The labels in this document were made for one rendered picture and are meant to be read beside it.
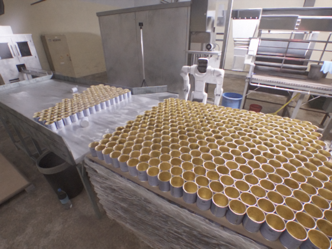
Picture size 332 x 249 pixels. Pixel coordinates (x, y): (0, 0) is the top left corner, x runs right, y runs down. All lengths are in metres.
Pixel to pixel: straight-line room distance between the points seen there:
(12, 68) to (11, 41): 0.72
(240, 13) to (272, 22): 0.55
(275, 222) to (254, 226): 0.10
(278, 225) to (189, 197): 0.36
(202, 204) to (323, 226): 0.47
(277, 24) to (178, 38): 1.72
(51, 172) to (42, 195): 0.68
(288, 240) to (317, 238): 0.12
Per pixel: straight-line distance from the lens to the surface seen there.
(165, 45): 3.63
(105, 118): 1.67
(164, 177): 0.87
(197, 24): 3.07
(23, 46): 6.22
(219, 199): 0.81
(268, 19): 3.51
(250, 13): 3.56
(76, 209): 2.36
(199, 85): 2.09
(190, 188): 0.83
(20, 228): 2.54
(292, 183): 0.99
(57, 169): 2.08
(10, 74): 6.14
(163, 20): 3.66
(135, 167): 0.90
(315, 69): 4.47
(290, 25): 3.51
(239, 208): 0.81
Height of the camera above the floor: 1.79
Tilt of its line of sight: 30 degrees down
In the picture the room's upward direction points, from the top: straight up
